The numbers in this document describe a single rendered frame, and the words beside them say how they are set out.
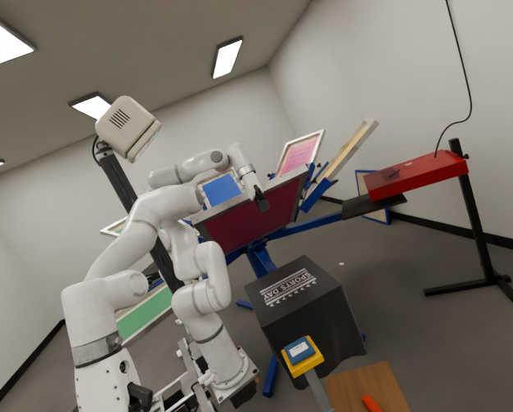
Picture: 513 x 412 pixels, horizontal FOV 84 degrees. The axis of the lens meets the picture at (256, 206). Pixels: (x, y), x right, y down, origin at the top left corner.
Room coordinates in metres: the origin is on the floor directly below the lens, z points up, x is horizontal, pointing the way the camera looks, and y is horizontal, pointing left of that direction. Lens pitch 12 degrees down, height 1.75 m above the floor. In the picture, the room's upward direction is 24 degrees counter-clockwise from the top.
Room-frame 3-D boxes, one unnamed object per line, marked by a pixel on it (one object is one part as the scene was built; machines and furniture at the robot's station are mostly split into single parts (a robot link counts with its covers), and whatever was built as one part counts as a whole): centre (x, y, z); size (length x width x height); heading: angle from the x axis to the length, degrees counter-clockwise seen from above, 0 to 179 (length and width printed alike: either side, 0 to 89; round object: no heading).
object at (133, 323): (2.00, 0.89, 1.05); 1.08 x 0.61 x 0.23; 128
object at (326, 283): (1.45, 0.02, 0.95); 0.48 x 0.44 x 0.01; 8
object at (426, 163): (2.02, -1.14, 1.06); 0.61 x 0.46 x 0.12; 68
